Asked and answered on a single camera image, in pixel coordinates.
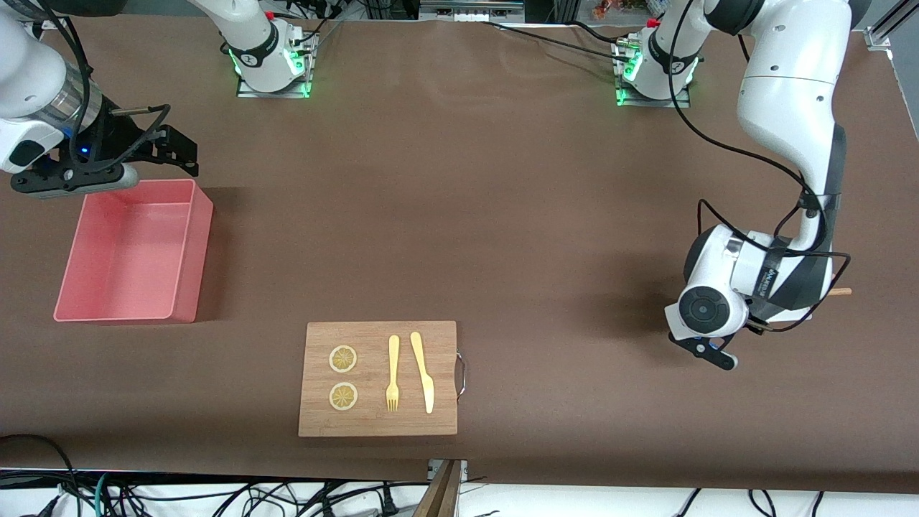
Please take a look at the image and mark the yellow plastic knife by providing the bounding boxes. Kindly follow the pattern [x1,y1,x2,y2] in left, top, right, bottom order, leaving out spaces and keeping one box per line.
[410,331,435,414]

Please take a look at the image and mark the long black table cable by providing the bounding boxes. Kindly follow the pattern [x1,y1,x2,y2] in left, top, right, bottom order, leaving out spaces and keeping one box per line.
[480,20,636,62]

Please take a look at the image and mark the pink plastic bin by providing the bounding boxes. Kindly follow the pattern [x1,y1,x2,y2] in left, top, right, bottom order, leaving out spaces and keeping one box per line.
[53,179,215,325]

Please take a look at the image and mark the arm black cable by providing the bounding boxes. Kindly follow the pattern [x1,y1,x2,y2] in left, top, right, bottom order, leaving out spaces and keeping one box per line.
[36,0,172,173]
[668,0,853,335]

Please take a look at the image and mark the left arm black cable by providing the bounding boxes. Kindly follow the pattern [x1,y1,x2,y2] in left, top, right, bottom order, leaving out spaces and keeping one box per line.
[668,0,853,335]

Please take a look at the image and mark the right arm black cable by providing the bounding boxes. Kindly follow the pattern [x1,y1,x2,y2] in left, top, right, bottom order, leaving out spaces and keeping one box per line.
[36,0,172,173]

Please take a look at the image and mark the short black table cable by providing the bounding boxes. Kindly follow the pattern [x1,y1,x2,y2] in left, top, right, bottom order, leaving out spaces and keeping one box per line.
[564,20,627,45]

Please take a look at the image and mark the aluminium frame bar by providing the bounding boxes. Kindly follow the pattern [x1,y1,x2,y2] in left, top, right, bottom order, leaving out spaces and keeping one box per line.
[419,0,526,24]

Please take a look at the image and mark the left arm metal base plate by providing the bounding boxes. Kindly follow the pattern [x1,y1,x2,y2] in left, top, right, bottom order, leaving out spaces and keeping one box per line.
[616,39,691,108]

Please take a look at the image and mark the small metal bracket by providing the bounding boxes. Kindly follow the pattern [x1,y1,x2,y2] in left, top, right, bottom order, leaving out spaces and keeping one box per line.
[426,459,469,483]

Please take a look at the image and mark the thick black looped cable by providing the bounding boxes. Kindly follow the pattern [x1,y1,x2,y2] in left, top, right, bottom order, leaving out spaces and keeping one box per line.
[0,434,76,503]

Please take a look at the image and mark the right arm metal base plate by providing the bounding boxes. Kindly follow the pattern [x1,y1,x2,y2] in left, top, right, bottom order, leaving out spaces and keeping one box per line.
[237,32,315,99]

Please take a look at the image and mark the yellow plastic fork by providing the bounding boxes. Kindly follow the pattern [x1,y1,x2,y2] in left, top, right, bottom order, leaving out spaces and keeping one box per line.
[386,335,401,412]

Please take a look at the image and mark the wooden plank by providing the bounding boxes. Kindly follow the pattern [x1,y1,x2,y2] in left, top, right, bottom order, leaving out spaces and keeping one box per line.
[413,460,462,517]

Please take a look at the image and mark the wooden cutting board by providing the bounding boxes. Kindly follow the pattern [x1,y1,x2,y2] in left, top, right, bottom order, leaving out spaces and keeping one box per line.
[298,320,467,438]

